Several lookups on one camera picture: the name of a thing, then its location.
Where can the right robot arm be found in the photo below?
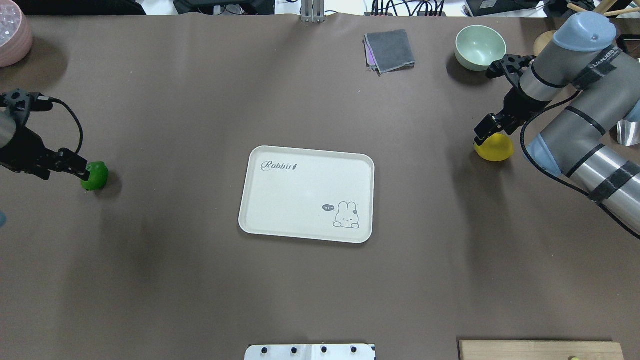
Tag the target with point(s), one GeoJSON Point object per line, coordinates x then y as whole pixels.
{"type": "Point", "coordinates": [564, 101]}

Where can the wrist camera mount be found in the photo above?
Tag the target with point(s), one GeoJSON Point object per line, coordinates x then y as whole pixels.
{"type": "Point", "coordinates": [510, 66]}
{"type": "Point", "coordinates": [18, 104]}

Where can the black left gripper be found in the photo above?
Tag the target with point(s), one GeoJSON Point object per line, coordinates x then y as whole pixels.
{"type": "Point", "coordinates": [21, 146]}

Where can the metal scoop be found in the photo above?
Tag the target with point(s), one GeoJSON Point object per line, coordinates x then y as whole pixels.
{"type": "Point", "coordinates": [627, 133]}

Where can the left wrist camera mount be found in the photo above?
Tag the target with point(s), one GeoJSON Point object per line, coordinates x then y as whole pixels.
{"type": "Point", "coordinates": [18, 104]}

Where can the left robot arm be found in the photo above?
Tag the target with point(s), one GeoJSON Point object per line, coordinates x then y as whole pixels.
{"type": "Point", "coordinates": [23, 151]}

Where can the wooden mug tree stand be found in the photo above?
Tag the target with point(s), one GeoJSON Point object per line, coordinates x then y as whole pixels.
{"type": "Point", "coordinates": [608, 8]}

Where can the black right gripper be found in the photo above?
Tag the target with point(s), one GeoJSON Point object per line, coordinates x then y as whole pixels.
{"type": "Point", "coordinates": [518, 105]}

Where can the yellow lemon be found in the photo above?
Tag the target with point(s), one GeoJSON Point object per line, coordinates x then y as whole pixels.
{"type": "Point", "coordinates": [497, 148]}

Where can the aluminium frame post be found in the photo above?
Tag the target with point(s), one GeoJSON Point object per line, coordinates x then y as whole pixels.
{"type": "Point", "coordinates": [312, 11]}

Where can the mint green bowl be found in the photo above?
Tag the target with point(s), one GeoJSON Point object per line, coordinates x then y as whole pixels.
{"type": "Point", "coordinates": [478, 46]}

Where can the white rabbit tray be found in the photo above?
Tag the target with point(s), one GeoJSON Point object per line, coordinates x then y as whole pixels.
{"type": "Point", "coordinates": [308, 194]}

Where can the green lime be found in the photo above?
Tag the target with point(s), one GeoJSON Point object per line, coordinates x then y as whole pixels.
{"type": "Point", "coordinates": [98, 174]}

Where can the grey folded cloth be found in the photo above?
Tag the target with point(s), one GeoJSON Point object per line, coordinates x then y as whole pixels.
{"type": "Point", "coordinates": [388, 51]}

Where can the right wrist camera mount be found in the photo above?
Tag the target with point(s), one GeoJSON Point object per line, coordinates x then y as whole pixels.
{"type": "Point", "coordinates": [510, 66]}

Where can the wooden cutting board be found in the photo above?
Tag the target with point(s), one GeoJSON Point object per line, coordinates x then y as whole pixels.
{"type": "Point", "coordinates": [539, 350]}

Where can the pink bowl with ice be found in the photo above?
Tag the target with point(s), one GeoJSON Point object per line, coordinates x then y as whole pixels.
{"type": "Point", "coordinates": [16, 38]}

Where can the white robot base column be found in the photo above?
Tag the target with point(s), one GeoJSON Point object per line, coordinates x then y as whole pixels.
{"type": "Point", "coordinates": [320, 351]}

